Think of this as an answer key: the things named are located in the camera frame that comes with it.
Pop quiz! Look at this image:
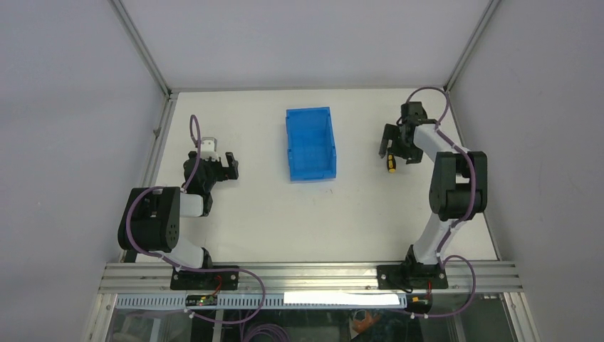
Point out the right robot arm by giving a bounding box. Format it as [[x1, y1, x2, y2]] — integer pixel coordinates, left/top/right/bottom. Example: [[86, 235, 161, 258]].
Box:
[[376, 102, 488, 293]]

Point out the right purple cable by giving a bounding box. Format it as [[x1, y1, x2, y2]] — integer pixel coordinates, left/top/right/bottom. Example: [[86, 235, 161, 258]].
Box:
[[401, 86, 477, 318]]

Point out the yellow black screwdriver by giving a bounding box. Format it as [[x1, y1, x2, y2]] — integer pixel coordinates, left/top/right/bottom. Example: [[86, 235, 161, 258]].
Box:
[[387, 154, 397, 173]]

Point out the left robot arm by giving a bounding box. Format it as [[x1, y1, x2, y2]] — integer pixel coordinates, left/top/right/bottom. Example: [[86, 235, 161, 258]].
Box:
[[118, 151, 239, 291]]

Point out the white cable duct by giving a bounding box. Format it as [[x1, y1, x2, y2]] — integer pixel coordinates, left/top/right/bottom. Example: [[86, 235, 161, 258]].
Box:
[[115, 291, 407, 311]]

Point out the blue plastic bin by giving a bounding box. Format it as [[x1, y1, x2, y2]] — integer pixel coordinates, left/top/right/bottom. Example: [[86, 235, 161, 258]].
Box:
[[286, 107, 337, 182]]

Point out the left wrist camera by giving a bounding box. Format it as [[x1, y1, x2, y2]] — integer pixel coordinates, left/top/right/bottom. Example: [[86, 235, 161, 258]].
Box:
[[200, 137, 219, 161]]

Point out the aluminium frame rail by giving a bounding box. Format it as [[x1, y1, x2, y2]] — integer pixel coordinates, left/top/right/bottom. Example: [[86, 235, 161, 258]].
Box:
[[98, 261, 524, 294]]

